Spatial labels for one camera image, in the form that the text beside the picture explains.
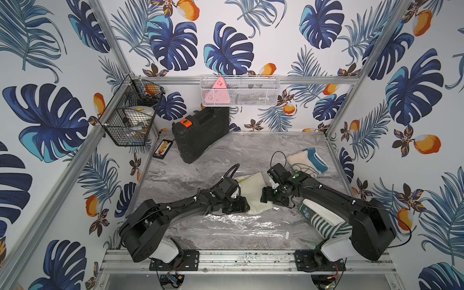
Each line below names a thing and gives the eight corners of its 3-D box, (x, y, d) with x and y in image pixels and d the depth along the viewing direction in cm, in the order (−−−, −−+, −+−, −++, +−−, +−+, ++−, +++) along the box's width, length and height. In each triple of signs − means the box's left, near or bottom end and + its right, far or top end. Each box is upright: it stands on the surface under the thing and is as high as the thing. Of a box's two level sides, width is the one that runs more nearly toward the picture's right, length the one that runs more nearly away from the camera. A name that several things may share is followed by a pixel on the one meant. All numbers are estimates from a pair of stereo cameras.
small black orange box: (154, 157, 111) (152, 154, 109) (163, 142, 120) (162, 139, 117) (163, 159, 110) (162, 156, 108) (172, 143, 119) (171, 140, 116)
